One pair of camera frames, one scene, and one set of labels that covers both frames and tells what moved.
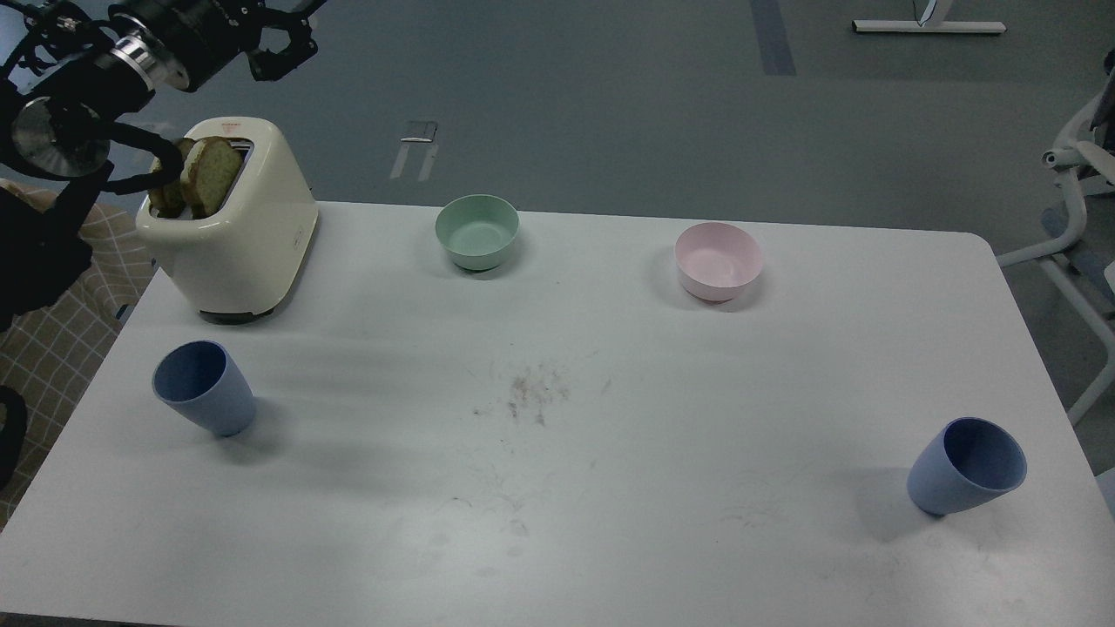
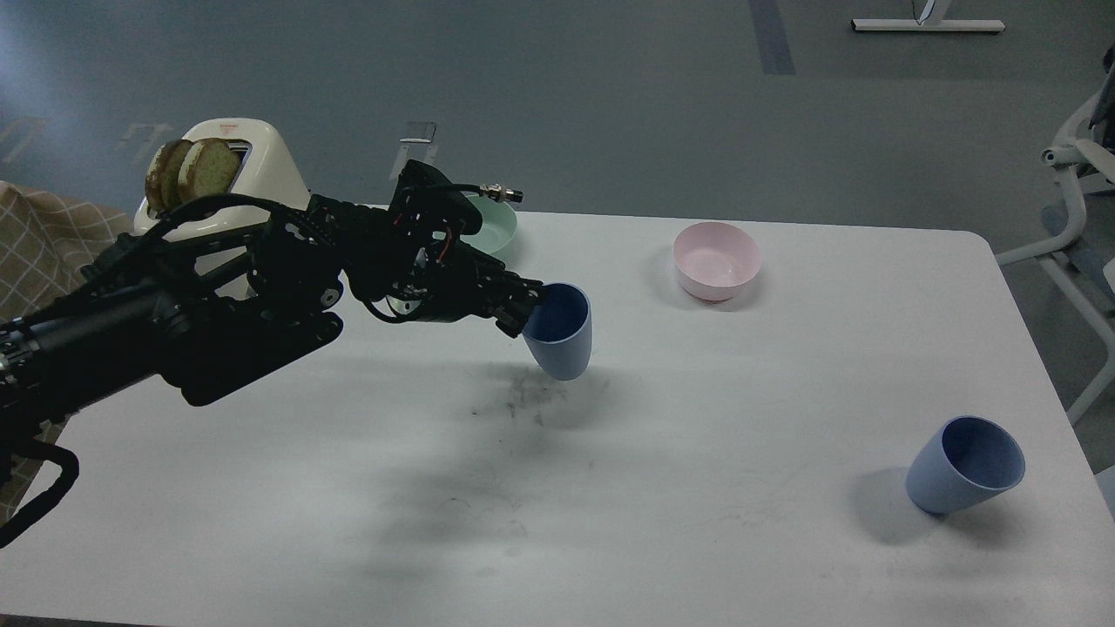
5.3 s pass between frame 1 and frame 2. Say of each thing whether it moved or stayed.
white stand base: stayed
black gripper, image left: moved
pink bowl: stayed
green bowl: stayed
